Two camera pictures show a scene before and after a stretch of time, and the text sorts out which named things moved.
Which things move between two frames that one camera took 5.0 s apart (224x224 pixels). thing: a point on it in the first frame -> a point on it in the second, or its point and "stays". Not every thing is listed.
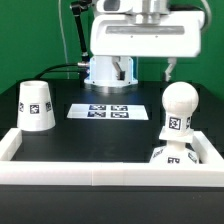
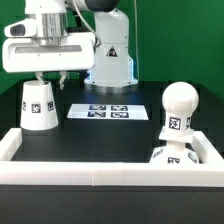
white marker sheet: [107, 111] stays
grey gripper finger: [172, 61] -> [63, 74]
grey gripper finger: [119, 73] -> [39, 75]
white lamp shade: [36, 111] stays
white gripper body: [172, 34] -> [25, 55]
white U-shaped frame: [209, 173] stays
